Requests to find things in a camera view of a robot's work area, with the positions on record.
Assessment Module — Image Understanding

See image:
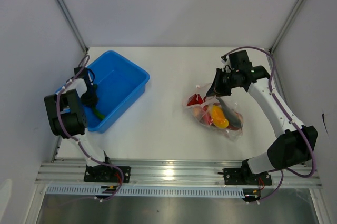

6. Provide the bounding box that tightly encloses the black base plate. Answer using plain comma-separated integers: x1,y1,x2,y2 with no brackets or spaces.
84,166,121,183
217,168,272,186

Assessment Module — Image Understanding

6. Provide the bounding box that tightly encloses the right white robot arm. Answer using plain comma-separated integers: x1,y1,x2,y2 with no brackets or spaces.
206,46,318,184

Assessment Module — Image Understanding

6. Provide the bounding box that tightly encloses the grey toy fish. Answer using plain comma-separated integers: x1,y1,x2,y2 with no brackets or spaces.
216,97,242,130

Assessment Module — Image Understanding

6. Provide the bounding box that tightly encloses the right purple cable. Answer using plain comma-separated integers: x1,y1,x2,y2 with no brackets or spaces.
223,46,317,205

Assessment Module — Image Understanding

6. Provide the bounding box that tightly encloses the white slotted cable duct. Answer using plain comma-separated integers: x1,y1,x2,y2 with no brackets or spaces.
46,184,245,198

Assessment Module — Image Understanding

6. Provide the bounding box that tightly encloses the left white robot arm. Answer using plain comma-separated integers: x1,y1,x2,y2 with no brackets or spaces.
44,67,114,182

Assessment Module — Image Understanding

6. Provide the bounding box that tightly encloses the aluminium mounting rail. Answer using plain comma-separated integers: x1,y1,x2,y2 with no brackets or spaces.
34,157,323,190

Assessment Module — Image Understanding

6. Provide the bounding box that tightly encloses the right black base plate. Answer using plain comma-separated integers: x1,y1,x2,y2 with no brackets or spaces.
217,168,272,186

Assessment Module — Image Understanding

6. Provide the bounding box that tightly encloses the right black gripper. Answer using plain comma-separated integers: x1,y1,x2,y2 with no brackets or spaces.
206,68,239,97

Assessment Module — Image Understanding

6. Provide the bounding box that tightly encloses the toy steak slice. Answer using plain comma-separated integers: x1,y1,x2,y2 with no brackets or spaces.
192,106,204,120

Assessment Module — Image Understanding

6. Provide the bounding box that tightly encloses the yellow toy mango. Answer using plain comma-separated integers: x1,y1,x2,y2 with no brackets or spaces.
210,106,229,129

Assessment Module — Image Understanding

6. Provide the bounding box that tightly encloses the blue plastic bin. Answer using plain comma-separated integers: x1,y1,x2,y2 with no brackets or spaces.
54,50,151,134

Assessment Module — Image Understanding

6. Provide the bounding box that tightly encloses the clear pink-dotted zip bag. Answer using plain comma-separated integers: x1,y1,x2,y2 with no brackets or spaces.
182,83,244,141

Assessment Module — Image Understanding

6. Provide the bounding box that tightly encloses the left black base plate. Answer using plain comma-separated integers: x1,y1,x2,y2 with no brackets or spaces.
84,166,121,183

